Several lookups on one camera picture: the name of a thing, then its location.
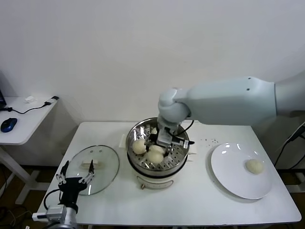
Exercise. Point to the blue computer mouse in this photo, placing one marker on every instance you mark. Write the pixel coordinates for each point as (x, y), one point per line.
(8, 125)

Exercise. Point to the white steamed baozi bun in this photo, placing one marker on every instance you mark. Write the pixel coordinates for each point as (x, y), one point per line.
(255, 166)
(154, 130)
(139, 146)
(155, 158)

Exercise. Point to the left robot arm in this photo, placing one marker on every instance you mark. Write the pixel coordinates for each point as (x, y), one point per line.
(70, 217)

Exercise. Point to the glass pot lid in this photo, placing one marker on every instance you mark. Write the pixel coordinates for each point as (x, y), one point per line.
(107, 164)

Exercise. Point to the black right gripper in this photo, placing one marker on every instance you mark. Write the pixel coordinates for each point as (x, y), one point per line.
(153, 139)

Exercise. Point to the crumpled white tissue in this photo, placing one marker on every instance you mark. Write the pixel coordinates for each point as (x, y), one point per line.
(29, 98)

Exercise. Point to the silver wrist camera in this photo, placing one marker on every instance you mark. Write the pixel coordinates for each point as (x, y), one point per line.
(56, 211)
(164, 138)

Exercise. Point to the steel steamer basket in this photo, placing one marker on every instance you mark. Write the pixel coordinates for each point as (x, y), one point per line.
(178, 155)

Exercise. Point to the white round plate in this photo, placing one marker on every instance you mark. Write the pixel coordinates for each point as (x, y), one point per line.
(228, 164)

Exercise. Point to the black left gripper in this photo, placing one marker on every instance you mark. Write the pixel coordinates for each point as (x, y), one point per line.
(70, 187)

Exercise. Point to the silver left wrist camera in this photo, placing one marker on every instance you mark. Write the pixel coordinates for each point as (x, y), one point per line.
(56, 211)

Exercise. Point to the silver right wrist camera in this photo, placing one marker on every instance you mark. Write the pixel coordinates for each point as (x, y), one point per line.
(164, 138)

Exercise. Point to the dark laptop screen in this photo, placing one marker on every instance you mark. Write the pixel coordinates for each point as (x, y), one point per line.
(2, 97)

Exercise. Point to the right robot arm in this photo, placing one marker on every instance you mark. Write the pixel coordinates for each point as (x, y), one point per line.
(226, 102)

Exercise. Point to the white side desk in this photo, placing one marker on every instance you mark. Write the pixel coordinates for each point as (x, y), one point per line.
(26, 126)

